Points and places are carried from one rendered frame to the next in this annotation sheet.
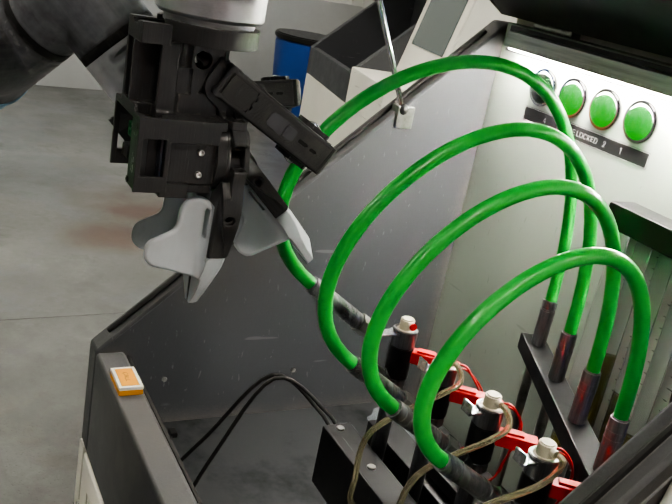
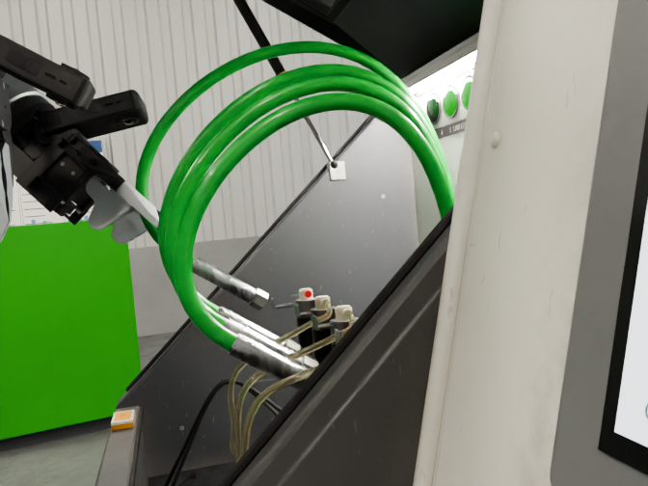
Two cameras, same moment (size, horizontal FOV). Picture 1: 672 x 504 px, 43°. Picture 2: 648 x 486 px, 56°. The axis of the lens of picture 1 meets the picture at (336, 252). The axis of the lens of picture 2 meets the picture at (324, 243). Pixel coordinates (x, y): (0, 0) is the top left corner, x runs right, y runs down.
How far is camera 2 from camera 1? 0.45 m
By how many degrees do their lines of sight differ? 23
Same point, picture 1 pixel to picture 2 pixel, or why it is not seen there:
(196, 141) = not seen: outside the picture
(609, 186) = not seen: hidden behind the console
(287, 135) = (30, 68)
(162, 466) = (113, 470)
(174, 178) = not seen: outside the picture
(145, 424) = (121, 445)
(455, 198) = (408, 231)
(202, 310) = (202, 361)
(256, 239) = (105, 214)
